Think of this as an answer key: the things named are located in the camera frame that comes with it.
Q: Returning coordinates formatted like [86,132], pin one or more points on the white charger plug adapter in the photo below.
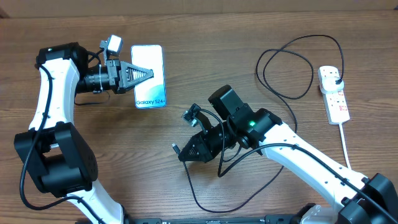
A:
[329,85]

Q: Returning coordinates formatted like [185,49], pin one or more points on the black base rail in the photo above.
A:
[268,219]

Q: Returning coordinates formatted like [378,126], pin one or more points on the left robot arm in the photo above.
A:
[58,164]

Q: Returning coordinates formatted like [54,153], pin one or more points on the white power strip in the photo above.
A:
[335,103]

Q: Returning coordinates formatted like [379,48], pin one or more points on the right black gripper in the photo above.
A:
[206,152]

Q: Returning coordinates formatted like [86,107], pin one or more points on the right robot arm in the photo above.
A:
[352,197]

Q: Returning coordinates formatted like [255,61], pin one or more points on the Galaxy S24+ smartphone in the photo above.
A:
[150,93]

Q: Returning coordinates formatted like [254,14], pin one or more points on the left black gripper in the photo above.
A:
[115,67]

